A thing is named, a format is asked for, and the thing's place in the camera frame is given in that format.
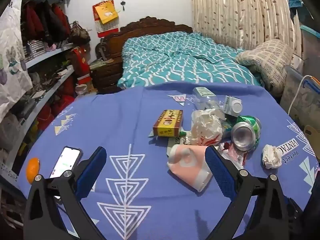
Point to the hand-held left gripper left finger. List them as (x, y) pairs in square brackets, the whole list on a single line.
[(91, 172)]

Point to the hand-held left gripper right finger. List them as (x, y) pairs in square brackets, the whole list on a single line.
[(220, 172)]

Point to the red snack wrapper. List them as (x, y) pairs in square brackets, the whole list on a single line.
[(236, 155)]

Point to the white paper bag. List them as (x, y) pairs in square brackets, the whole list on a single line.
[(205, 127)]

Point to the green white packet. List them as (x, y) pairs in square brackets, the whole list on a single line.
[(232, 105)]

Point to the clear plastic bottle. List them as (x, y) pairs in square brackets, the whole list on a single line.
[(205, 98)]

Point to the black smartphone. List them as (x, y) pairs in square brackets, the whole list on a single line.
[(66, 162)]

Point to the crushed pink paper cup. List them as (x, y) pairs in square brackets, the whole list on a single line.
[(185, 165)]

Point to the crushed green drink can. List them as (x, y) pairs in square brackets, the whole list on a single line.
[(243, 135)]

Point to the crumpled white tissue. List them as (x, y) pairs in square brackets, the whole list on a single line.
[(271, 156)]

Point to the orange fruit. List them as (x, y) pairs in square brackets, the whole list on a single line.
[(33, 170)]

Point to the yellow brown cardboard box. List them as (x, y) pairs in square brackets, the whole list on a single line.
[(167, 122)]

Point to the purple patterned tablecloth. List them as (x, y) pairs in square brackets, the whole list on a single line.
[(140, 110)]

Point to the dark wooden nightstand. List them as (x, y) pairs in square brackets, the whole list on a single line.
[(107, 77)]

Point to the red gift bag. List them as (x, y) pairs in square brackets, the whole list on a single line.
[(81, 65)]

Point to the clear storage box orange lid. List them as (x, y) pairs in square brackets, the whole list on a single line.
[(292, 90)]

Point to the teal patterned duvet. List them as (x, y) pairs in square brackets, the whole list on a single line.
[(175, 60)]

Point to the grey metal shelf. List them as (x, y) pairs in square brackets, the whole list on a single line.
[(45, 57)]

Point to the newspaper print pillow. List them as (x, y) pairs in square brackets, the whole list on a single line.
[(267, 57)]

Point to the white floral cloth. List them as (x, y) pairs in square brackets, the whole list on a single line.
[(12, 67)]

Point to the camouflage bag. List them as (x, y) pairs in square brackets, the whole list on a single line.
[(80, 33)]

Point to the clear storage box teal lid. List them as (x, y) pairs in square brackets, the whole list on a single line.
[(310, 45)]

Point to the red and black jackets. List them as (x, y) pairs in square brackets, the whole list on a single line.
[(45, 22)]

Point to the carved wooden headboard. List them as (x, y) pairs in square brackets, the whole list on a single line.
[(150, 23)]

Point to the beige leaf print curtain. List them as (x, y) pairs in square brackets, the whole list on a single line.
[(237, 10)]

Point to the hanging key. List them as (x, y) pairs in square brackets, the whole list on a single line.
[(122, 3)]

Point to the teal towel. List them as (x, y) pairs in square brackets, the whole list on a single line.
[(295, 1)]

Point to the red yellow wall calendar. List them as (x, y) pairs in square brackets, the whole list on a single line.
[(106, 12)]

